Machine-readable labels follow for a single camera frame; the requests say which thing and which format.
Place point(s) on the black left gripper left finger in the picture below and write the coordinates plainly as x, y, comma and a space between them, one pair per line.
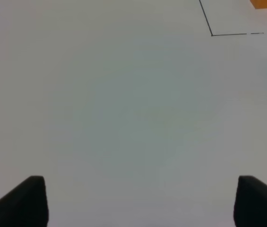
26, 205

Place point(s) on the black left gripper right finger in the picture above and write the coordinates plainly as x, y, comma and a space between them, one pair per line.
250, 207

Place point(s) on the template orange cube block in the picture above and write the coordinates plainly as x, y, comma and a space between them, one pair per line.
259, 4

